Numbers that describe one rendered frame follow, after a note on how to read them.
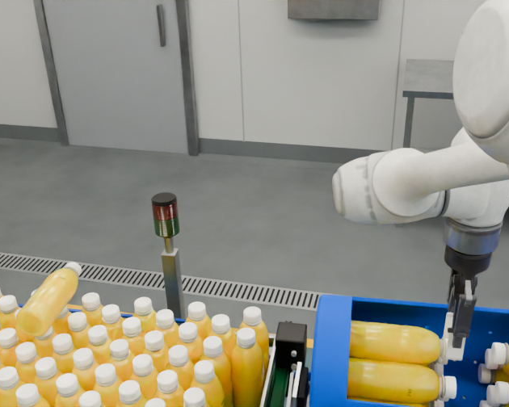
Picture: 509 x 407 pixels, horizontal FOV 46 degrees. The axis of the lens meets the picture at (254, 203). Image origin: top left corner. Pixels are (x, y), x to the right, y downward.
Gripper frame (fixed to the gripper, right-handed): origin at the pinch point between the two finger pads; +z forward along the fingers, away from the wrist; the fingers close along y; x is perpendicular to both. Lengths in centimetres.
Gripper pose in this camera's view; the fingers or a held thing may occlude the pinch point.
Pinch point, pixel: (454, 336)
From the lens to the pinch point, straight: 120.4
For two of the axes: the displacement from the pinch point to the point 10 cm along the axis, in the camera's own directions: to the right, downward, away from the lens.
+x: -9.8, -0.6, 1.7
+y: 1.7, -4.7, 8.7
